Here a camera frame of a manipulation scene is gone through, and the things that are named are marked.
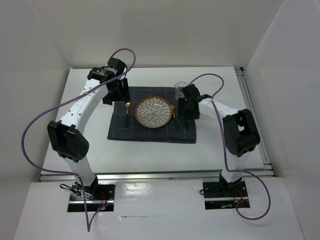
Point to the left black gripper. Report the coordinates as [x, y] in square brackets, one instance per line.
[124, 87]

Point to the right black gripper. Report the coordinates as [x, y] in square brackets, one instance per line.
[181, 105]

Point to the clear plastic cup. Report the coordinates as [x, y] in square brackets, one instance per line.
[178, 88]

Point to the gold spoon green handle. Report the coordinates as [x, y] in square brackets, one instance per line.
[177, 128]

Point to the gold fork green handle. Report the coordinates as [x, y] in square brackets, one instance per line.
[126, 120]

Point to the gold knife green handle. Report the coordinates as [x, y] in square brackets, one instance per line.
[186, 123]

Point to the floral patterned plate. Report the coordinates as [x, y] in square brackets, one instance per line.
[153, 112]

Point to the dark plaid cloth placemat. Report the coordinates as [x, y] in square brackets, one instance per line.
[136, 132]

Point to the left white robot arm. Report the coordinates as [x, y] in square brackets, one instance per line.
[103, 84]

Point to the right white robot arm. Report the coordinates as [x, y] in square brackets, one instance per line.
[239, 131]

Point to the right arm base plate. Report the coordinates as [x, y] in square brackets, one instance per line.
[216, 198]

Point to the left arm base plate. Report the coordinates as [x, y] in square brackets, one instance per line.
[103, 198]

